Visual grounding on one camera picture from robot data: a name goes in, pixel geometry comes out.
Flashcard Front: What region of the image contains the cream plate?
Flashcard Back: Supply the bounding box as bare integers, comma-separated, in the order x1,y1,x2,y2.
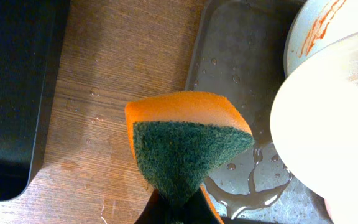
270,33,358,223

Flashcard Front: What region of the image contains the black rectangular bin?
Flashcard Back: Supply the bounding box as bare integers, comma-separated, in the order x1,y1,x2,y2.
0,0,70,202

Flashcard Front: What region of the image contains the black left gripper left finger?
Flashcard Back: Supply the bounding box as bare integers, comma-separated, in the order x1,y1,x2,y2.
135,189,170,224

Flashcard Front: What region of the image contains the dark brown serving tray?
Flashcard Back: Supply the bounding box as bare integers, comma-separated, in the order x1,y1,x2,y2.
186,0,330,223

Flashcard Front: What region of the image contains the grey-white plate with sauce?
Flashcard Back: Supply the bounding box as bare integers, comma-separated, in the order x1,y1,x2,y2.
283,0,358,77

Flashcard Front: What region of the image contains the green and orange sponge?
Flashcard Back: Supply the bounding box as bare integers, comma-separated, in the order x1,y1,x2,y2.
125,91,254,223

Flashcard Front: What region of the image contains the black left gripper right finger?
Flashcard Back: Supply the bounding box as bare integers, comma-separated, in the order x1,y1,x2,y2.
183,187,219,224

